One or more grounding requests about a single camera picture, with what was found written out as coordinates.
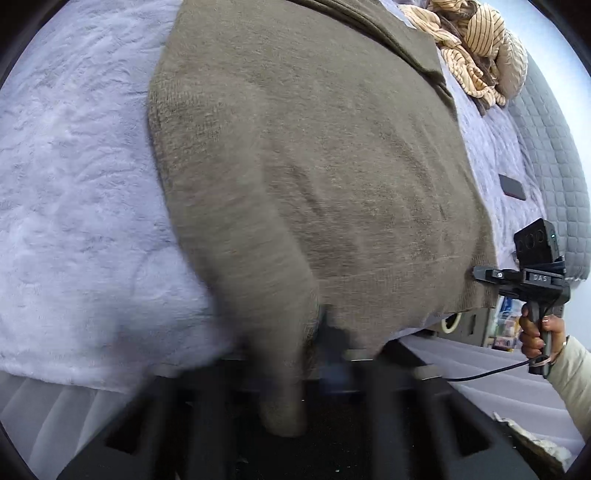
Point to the grey satin pillow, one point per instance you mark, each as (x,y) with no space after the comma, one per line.
(515,64)

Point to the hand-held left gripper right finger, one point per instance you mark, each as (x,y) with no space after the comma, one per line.
(334,350)

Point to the grey quilted headboard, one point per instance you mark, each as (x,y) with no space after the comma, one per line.
(554,152)

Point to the lavender bed mattress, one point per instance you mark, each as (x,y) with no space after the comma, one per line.
(485,406)

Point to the cluttered storage shelf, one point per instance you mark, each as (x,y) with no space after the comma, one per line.
(505,323)

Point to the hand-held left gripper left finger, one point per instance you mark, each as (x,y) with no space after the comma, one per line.
(207,415)

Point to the cream striped garment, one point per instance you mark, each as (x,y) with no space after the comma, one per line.
(466,81)

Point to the person's right hand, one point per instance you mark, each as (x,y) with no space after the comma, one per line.
(531,339)

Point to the person's right forearm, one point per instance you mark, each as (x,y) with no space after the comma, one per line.
(575,383)

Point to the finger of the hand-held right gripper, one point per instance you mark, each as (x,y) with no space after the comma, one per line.
(485,273)

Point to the olive brown knit sweater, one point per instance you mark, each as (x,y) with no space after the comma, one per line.
(323,161)

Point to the lavender embossed plush blanket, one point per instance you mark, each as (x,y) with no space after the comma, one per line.
(69,207)

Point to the black smartphone with red case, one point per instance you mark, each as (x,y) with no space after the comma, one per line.
(512,187)

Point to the beige bedside cabinet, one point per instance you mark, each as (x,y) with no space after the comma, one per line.
(471,325)

